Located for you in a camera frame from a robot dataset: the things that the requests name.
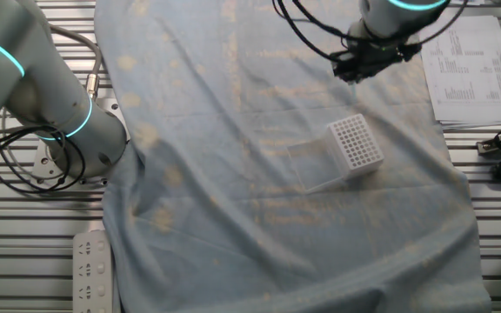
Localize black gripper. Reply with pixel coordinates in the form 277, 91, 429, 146
330, 40, 422, 85

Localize white pipette tip holder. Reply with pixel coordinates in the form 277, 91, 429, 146
324, 113, 385, 181

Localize clear plastic box lid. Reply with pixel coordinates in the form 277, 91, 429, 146
285, 137, 348, 196

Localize printed paper sheets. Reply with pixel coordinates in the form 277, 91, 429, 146
417, 14, 501, 128

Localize light blue stained cloth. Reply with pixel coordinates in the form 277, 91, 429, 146
93, 0, 493, 313

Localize white power strip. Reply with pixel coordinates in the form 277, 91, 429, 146
72, 230, 115, 313

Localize thin wrist cable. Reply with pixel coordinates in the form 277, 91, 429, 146
271, 0, 470, 63

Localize thick grey robot cable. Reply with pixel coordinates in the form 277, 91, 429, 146
48, 23, 104, 99

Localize black looped robot cables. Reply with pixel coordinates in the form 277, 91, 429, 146
0, 123, 88, 194

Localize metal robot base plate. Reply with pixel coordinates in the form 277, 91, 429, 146
30, 97, 132, 193

